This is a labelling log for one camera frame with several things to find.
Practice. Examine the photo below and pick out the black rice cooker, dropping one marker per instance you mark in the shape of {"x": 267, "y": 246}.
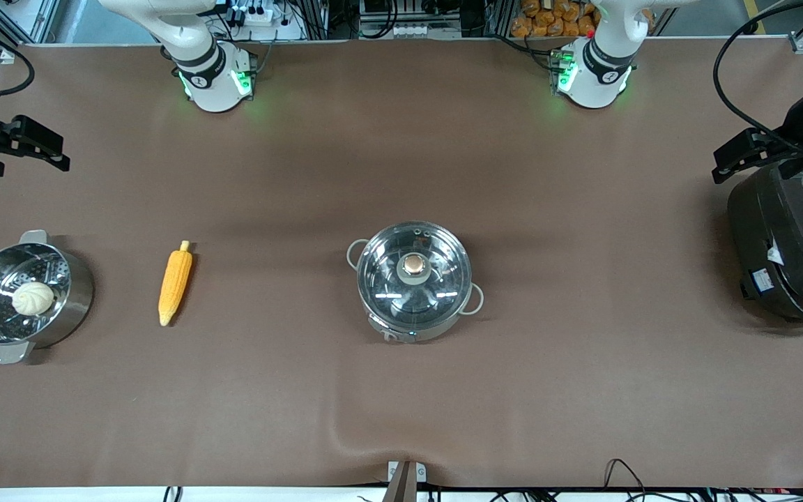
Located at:
{"x": 785, "y": 258}

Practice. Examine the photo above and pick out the white steamed bun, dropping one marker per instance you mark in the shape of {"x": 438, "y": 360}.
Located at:
{"x": 32, "y": 298}

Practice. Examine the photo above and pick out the table cover mat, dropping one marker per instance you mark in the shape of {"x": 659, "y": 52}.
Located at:
{"x": 401, "y": 139}

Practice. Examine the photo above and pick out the glass pot lid with knob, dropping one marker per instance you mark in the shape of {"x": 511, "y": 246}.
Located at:
{"x": 387, "y": 279}

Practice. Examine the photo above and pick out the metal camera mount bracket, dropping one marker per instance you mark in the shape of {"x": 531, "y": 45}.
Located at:
{"x": 407, "y": 477}

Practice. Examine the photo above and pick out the steel steamer pot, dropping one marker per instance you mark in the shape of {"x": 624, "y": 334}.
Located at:
{"x": 75, "y": 301}

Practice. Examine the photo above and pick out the pile of orange bread rolls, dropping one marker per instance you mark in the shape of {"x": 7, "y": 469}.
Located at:
{"x": 555, "y": 17}

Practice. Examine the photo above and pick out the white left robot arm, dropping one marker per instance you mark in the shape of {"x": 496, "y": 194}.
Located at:
{"x": 600, "y": 77}

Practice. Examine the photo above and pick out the small white power strip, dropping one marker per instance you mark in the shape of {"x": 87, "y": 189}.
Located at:
{"x": 414, "y": 31}

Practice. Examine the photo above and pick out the yellow corn cob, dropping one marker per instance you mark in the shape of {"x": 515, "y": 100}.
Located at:
{"x": 175, "y": 282}

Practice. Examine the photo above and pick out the white power strip with plugs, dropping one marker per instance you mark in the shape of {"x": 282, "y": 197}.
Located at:
{"x": 258, "y": 14}

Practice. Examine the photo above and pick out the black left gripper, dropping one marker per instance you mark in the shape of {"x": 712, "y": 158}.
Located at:
{"x": 794, "y": 122}

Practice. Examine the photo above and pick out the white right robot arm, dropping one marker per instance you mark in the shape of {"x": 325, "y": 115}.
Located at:
{"x": 210, "y": 84}

